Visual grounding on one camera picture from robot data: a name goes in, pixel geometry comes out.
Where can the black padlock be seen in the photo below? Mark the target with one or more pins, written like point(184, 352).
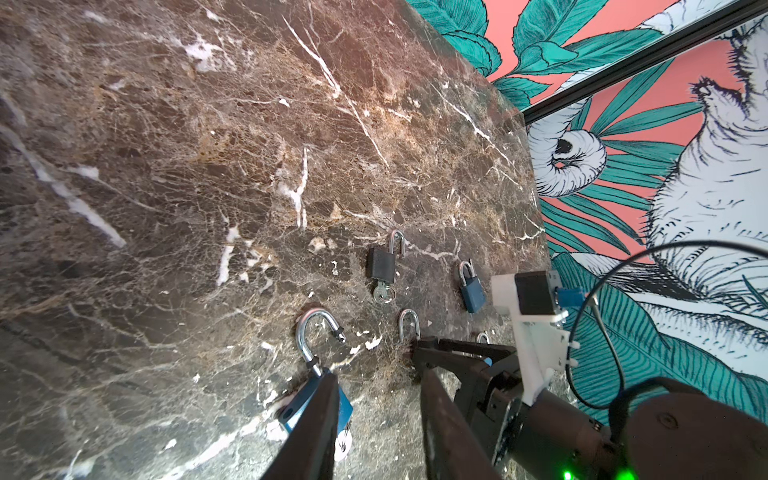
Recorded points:
point(381, 266)
point(409, 326)

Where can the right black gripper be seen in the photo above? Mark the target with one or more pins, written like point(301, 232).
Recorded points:
point(549, 439)

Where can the right black frame post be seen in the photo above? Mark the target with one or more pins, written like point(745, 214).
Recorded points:
point(669, 46)

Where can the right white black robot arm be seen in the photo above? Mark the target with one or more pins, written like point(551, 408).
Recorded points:
point(665, 429)

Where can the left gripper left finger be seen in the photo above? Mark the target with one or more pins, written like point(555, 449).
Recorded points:
point(309, 450)

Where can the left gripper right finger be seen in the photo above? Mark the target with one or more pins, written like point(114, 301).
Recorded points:
point(451, 450)

